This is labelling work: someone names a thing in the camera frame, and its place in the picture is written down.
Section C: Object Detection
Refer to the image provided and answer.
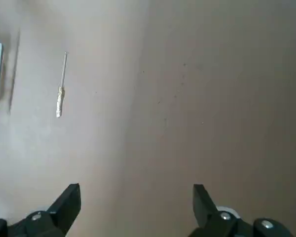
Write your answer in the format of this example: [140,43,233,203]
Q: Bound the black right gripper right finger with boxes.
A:
[192,183,296,237]

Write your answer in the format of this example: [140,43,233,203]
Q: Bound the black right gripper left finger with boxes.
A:
[0,183,81,237]

